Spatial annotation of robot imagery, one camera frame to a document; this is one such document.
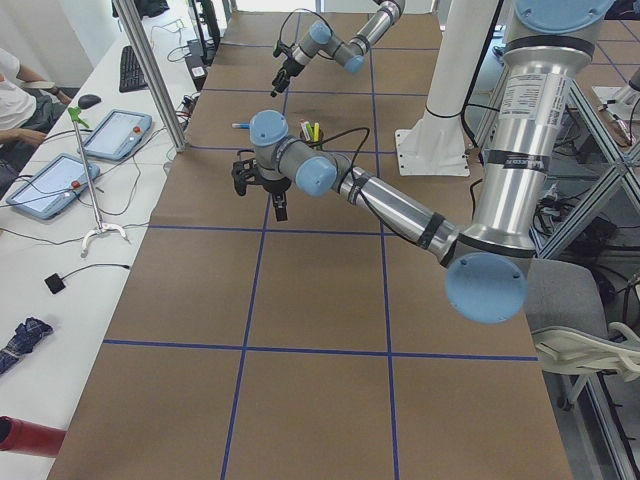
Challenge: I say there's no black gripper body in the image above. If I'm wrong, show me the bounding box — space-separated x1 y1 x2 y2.
281 58 303 77
262 178 290 195

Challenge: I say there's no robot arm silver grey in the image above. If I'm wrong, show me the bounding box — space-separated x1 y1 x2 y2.
232 1 614 324
270 0 405 97

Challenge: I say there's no black mesh pen cup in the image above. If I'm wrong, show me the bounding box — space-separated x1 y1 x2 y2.
299 131 324 151

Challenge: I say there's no black keyboard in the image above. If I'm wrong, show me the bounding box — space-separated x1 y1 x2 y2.
119 45 147 93

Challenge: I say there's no far teach pendant tablet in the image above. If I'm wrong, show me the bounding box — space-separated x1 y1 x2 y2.
83 109 152 161

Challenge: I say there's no teach pendant tablet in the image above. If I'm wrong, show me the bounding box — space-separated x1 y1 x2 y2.
6 154 87 220
83 109 152 161

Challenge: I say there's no black computer mouse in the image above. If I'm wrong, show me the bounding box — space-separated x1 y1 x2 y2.
77 94 102 110

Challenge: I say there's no metal stand with green clip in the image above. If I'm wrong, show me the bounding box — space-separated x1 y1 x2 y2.
67 107 128 258

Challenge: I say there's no near teach pendant tablet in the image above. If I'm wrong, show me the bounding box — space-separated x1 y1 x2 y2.
6 154 87 220

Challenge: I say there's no small black square device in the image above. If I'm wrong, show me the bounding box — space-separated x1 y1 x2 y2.
44 273 66 294

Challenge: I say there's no seated person white shirt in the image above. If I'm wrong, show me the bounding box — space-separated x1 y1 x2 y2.
1 49 72 196

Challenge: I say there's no white office chair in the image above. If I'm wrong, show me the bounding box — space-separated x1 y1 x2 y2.
524 259 639 382

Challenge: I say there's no red cylinder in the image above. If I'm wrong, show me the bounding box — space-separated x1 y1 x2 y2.
1 416 66 458

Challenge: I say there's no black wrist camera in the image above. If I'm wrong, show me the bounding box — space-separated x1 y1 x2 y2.
272 40 292 58
231 149 257 196

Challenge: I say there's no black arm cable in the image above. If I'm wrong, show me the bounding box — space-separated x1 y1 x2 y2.
317 126 381 211

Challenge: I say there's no aluminium frame post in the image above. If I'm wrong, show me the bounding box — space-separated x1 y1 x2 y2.
113 0 187 153

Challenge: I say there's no white central pedestal column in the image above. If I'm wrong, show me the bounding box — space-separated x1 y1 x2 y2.
395 0 503 177

